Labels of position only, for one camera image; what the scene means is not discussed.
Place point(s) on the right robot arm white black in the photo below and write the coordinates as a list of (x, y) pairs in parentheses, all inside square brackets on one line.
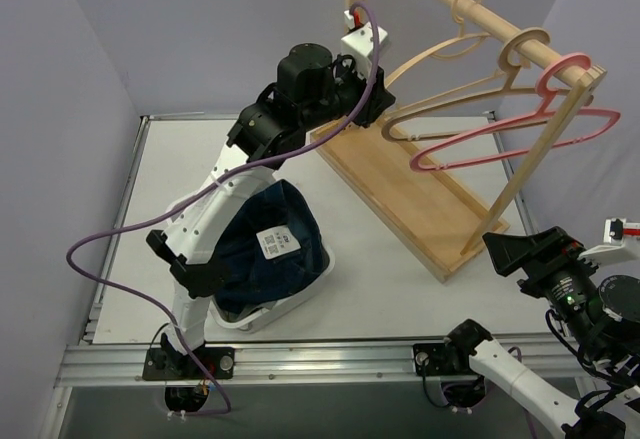
[(602, 318)]

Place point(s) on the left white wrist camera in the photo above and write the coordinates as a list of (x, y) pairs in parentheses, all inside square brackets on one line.
[(358, 43)]

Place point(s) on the beige hanger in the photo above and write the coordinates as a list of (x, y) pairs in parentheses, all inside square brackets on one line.
[(437, 51), (506, 69)]

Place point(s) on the aluminium mounting rail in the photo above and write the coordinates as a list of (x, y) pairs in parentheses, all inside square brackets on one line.
[(254, 364)]

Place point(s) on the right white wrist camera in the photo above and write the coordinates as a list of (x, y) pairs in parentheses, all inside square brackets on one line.
[(620, 243)]

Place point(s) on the wooden clothes rack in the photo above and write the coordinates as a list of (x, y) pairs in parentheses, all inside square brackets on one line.
[(438, 218)]

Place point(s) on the dark blue denim skirt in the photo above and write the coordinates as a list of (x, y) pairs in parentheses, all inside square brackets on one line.
[(273, 248)]

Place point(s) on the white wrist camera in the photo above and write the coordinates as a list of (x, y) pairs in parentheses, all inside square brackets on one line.
[(358, 43), (620, 243)]

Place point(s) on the grey pleated skirt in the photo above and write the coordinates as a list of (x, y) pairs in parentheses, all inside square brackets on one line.
[(251, 312)]

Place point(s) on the beige hanger front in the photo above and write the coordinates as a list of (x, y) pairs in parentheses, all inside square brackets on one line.
[(506, 69)]

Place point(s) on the white plastic basket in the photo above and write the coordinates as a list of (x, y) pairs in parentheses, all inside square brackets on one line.
[(290, 304)]

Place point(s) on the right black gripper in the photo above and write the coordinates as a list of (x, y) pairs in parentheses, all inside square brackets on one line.
[(538, 271)]

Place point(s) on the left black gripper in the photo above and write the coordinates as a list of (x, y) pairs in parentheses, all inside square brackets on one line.
[(373, 101)]

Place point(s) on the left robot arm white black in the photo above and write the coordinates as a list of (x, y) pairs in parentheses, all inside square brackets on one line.
[(312, 88)]

